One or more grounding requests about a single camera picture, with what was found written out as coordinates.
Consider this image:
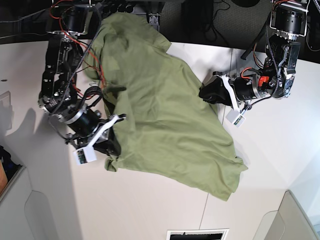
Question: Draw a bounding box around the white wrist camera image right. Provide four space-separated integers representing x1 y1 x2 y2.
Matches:
226 109 246 128

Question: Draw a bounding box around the clear plastic holder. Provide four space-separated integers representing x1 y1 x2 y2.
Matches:
0 91 14 136

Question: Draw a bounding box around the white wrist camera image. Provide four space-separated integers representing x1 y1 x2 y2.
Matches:
226 109 246 128
73 146 97 165

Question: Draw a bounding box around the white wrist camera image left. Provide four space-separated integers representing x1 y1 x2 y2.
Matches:
73 146 97 165

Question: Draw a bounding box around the white vent slot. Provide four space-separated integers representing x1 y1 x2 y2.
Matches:
166 228 230 240

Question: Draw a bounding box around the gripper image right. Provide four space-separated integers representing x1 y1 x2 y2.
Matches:
198 71 271 112

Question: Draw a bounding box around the grey partition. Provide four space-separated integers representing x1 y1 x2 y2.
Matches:
253 190 320 240
0 166 60 240

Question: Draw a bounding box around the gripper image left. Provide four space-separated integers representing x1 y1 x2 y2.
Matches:
51 104 126 157

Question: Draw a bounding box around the black power strip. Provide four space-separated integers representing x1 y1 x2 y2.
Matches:
100 0 136 14

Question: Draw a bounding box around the grey partition right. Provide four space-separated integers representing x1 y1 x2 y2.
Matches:
253 190 320 240

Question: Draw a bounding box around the green t-shirt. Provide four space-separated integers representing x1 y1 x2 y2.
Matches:
92 13 247 201

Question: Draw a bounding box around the grey partition left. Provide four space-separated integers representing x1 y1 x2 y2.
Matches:
0 166 60 240

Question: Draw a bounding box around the aluminium frame post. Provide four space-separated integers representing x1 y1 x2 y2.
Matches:
146 12 161 32

